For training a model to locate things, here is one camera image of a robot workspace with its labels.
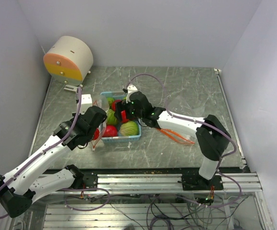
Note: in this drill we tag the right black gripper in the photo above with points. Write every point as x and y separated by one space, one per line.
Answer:
120 106

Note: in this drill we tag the large red apple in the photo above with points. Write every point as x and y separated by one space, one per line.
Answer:
124 117

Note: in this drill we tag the clear zip bag orange zipper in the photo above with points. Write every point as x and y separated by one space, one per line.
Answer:
101 102

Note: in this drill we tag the red orange bell pepper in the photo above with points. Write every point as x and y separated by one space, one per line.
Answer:
96 134

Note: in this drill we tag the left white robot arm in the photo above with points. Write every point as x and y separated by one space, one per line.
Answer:
23 186

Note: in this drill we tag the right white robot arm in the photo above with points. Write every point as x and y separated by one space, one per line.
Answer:
212 137

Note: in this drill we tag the green cabbage front right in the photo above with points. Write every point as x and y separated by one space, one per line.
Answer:
129 128

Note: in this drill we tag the green cabbage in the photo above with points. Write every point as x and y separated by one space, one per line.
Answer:
129 128
111 119

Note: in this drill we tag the dark red apple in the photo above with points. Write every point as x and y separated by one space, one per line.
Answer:
113 105

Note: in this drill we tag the green cabbage left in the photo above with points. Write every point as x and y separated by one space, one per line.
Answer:
111 119

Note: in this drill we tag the small green fruit back left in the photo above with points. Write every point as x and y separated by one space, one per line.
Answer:
110 101

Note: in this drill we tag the red pomegranate front left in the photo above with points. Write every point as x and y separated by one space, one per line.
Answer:
110 131

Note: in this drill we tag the white round drawer box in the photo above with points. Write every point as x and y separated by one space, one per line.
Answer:
69 60

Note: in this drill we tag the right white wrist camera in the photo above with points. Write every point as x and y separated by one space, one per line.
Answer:
129 90

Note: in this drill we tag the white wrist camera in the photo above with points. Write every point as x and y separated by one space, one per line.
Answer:
86 102
129 90

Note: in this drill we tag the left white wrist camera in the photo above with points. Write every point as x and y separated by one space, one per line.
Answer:
86 102

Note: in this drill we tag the aluminium rail frame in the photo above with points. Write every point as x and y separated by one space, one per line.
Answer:
161 199

